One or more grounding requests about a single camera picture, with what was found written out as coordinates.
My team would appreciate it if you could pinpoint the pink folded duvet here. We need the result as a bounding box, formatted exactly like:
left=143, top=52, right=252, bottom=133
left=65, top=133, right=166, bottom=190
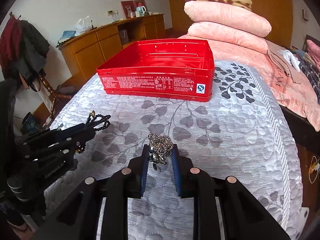
left=184, top=1, right=272, bottom=37
left=188, top=22, right=268, bottom=54

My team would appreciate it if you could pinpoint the wall intercom phone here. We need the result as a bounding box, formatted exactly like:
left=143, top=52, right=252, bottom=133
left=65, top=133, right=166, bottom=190
left=302, top=9, right=309, bottom=21

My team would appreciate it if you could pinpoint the black bead necklace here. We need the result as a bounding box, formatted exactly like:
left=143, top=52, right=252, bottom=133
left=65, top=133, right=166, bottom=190
left=75, top=110, right=112, bottom=155

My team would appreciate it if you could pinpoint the pink folded clothing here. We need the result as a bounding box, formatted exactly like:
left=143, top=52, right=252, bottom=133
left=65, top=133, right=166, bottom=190
left=306, top=40, right=320, bottom=63

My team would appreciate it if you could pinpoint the red metal tin box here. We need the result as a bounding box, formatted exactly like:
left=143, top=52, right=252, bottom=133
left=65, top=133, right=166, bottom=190
left=97, top=38, right=215, bottom=102

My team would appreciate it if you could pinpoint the upper pink folded duvet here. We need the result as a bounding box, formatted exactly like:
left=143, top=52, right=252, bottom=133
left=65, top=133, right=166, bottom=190
left=184, top=1, right=272, bottom=37

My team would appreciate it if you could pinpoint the wooden coat stand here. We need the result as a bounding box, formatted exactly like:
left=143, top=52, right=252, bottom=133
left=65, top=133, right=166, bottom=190
left=38, top=72, right=72, bottom=119

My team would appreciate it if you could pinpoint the red photo frame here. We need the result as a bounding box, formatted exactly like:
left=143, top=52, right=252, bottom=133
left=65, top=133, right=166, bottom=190
left=121, top=0, right=148, bottom=19

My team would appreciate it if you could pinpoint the lower pink folded duvet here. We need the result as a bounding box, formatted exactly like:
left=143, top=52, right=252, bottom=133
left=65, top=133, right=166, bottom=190
left=188, top=22, right=268, bottom=54

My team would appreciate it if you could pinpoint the dark grey jacket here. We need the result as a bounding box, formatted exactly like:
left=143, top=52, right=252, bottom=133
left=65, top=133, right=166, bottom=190
left=2, top=20, right=49, bottom=86

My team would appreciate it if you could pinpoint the white plastic bag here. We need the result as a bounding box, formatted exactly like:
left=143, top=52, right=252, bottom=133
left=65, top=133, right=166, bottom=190
left=74, top=16, right=93, bottom=36

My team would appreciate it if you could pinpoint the wooden sideboard cabinet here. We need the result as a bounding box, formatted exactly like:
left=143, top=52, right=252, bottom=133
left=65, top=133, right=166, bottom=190
left=58, top=14, right=165, bottom=89

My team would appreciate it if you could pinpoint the blue folded cloth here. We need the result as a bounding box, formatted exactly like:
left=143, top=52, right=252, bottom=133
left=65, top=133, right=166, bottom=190
left=57, top=30, right=76, bottom=47

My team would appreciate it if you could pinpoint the plaid folded clothing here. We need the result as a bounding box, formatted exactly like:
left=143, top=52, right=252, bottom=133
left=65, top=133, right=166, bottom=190
left=295, top=49, right=320, bottom=103

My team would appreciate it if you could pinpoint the dark blue waste bin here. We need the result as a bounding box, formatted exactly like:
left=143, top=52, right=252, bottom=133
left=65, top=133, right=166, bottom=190
left=21, top=112, right=39, bottom=134

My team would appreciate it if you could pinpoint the silver ball chain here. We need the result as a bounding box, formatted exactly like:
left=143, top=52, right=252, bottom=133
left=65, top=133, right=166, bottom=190
left=147, top=132, right=175, bottom=171

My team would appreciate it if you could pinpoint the teal electric kettle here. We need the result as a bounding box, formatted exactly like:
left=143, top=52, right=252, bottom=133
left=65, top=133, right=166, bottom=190
left=136, top=2, right=147, bottom=17

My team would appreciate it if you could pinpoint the pink bed sheet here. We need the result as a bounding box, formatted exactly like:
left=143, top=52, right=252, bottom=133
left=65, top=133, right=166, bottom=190
left=181, top=34, right=319, bottom=132

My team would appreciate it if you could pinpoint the dark red coat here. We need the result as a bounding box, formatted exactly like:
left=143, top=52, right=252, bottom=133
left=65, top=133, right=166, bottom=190
left=1, top=14, right=22, bottom=72

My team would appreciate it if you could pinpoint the white leaf-patterned quilt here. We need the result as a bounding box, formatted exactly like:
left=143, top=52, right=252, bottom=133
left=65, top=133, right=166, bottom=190
left=44, top=61, right=303, bottom=239

